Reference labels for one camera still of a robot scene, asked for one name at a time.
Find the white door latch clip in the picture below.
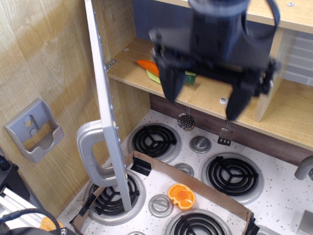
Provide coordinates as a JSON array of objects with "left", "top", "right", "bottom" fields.
[{"left": 220, "top": 97, "right": 228, "bottom": 105}]

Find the grey stove knob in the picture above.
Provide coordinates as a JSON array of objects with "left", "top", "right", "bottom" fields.
[
  {"left": 189, "top": 136, "right": 212, "bottom": 154},
  {"left": 148, "top": 194, "right": 173, "bottom": 218},
  {"left": 174, "top": 163, "right": 194, "bottom": 177}
]

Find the front right stove burner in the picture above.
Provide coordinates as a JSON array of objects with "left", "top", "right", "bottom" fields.
[{"left": 164, "top": 209, "right": 232, "bottom": 235}]

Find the black device at left edge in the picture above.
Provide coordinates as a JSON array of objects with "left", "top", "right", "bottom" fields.
[{"left": 0, "top": 155, "right": 30, "bottom": 201}]

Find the front left stove burner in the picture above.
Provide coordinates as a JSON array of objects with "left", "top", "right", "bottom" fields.
[{"left": 89, "top": 170, "right": 146, "bottom": 226}]

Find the grey back stove knob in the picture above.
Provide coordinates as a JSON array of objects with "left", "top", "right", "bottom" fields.
[{"left": 189, "top": 136, "right": 212, "bottom": 154}]

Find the grey middle stove knob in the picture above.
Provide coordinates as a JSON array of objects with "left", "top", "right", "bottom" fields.
[{"left": 174, "top": 163, "right": 194, "bottom": 177}]

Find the orange toy carrot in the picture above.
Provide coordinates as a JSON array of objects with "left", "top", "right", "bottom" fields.
[{"left": 136, "top": 59, "right": 197, "bottom": 86}]

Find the grey sink basin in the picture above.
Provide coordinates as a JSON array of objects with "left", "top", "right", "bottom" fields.
[{"left": 296, "top": 210, "right": 313, "bottom": 235}]

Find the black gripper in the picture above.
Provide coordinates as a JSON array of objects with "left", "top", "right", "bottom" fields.
[{"left": 149, "top": 12, "right": 277, "bottom": 120}]

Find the hanging toy strainer spoon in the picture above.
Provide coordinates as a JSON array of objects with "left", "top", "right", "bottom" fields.
[{"left": 177, "top": 106, "right": 195, "bottom": 131}]

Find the stove burner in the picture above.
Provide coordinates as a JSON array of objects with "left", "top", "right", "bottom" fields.
[
  {"left": 89, "top": 170, "right": 146, "bottom": 226},
  {"left": 201, "top": 152, "right": 265, "bottom": 205},
  {"left": 164, "top": 209, "right": 232, "bottom": 235},
  {"left": 127, "top": 123, "right": 182, "bottom": 164}
]

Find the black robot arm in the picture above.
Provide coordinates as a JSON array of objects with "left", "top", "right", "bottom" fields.
[{"left": 149, "top": 0, "right": 279, "bottom": 121}]

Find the back left stove burner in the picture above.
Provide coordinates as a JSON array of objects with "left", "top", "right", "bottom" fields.
[{"left": 127, "top": 123, "right": 182, "bottom": 164}]

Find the grey wall phone holder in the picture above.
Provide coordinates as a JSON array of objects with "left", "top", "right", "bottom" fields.
[{"left": 4, "top": 98, "right": 65, "bottom": 163}]

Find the black braided cable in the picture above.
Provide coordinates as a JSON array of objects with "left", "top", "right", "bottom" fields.
[{"left": 0, "top": 208, "right": 65, "bottom": 235}]

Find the light green plate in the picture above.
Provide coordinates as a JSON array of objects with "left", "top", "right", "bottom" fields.
[{"left": 145, "top": 58, "right": 198, "bottom": 86}]

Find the back right stove burner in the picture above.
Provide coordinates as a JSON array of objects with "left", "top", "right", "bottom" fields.
[{"left": 201, "top": 152, "right": 265, "bottom": 205}]

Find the brown cardboard barrier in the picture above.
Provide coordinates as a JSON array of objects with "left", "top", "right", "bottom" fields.
[{"left": 70, "top": 151, "right": 260, "bottom": 235}]

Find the grey toy faucet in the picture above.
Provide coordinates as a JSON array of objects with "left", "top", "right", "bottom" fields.
[{"left": 294, "top": 155, "right": 313, "bottom": 180}]

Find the grey front stove knob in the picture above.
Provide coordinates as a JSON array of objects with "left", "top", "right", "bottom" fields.
[{"left": 148, "top": 194, "right": 173, "bottom": 218}]

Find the grey toy microwave door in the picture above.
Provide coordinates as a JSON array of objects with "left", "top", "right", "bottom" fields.
[{"left": 77, "top": 0, "right": 132, "bottom": 212}]

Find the hanging toy spatula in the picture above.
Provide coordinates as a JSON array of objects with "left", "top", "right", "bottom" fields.
[{"left": 218, "top": 121, "right": 233, "bottom": 146}]

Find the wooden toy kitchen shelf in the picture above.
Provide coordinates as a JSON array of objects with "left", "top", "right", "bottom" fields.
[{"left": 103, "top": 0, "right": 313, "bottom": 150}]

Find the orange toy fruit half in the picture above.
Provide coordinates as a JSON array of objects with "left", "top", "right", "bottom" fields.
[{"left": 167, "top": 183, "right": 196, "bottom": 211}]

